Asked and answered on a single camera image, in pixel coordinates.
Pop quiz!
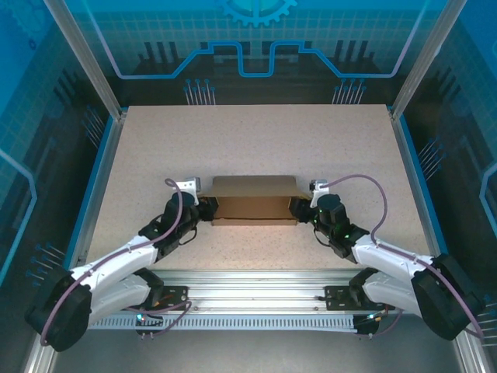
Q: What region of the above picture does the brown cardboard paper box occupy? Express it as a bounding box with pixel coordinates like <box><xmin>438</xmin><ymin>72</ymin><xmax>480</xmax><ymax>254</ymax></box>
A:
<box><xmin>210</xmin><ymin>175</ymin><xmax>302</xmax><ymax>228</ymax></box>

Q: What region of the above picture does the long aluminium frame rail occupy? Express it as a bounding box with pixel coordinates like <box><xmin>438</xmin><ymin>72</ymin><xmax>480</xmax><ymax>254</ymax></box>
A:
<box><xmin>68</xmin><ymin>267</ymin><xmax>440</xmax><ymax>316</ymax></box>

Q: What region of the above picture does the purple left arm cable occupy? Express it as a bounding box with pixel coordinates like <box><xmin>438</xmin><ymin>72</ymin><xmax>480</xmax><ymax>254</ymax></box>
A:
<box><xmin>40</xmin><ymin>176</ymin><xmax>194</xmax><ymax>348</ymax></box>

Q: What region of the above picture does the aluminium corner post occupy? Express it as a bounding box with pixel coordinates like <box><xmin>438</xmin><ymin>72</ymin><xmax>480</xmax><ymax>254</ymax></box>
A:
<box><xmin>43</xmin><ymin>0</ymin><xmax>128</xmax><ymax>121</ymax></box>
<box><xmin>389</xmin><ymin>0</ymin><xmax>467</xmax><ymax>121</ymax></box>

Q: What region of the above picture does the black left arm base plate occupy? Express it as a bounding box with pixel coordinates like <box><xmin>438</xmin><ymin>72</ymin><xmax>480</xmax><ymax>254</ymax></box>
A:
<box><xmin>153</xmin><ymin>285</ymin><xmax>190</xmax><ymax>312</ymax></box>

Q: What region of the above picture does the slanted aluminium frame bar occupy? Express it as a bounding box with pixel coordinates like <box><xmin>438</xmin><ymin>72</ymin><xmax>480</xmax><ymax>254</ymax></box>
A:
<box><xmin>454</xmin><ymin>338</ymin><xmax>491</xmax><ymax>373</ymax></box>
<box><xmin>22</xmin><ymin>349</ymin><xmax>54</xmax><ymax>373</ymax></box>

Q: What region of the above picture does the slotted grey cable duct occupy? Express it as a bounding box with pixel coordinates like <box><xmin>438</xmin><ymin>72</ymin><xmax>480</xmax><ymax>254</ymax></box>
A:
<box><xmin>87</xmin><ymin>315</ymin><xmax>358</xmax><ymax>332</ymax></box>

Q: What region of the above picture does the black cable connector bracket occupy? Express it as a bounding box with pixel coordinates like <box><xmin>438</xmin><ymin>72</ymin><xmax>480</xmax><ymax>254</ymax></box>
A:
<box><xmin>353</xmin><ymin>310</ymin><xmax>381</xmax><ymax>340</ymax></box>
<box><xmin>134</xmin><ymin>312</ymin><xmax>165</xmax><ymax>340</ymax></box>

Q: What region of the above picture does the grey metal shelf plate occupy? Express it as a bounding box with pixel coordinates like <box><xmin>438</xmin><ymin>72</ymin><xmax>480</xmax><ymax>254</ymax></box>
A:
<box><xmin>50</xmin><ymin>329</ymin><xmax>467</xmax><ymax>373</ymax></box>

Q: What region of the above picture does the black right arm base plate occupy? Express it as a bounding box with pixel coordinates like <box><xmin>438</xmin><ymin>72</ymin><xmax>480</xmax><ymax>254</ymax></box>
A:
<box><xmin>324</xmin><ymin>284</ymin><xmax>374</xmax><ymax>312</ymax></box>

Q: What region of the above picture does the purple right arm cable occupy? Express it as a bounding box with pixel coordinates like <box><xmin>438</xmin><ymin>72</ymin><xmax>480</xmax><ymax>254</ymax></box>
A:
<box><xmin>321</xmin><ymin>174</ymin><xmax>486</xmax><ymax>341</ymax></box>

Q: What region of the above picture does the blue aluminium table side rail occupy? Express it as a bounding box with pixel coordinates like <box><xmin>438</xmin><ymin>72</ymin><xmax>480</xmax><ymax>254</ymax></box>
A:
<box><xmin>57</xmin><ymin>108</ymin><xmax>129</xmax><ymax>283</ymax></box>
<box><xmin>388</xmin><ymin>104</ymin><xmax>459</xmax><ymax>283</ymax></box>

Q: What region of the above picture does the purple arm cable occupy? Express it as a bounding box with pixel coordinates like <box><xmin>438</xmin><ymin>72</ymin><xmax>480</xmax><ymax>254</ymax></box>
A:
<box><xmin>40</xmin><ymin>176</ymin><xmax>194</xmax><ymax>348</ymax></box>
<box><xmin>321</xmin><ymin>174</ymin><xmax>486</xmax><ymax>341</ymax></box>

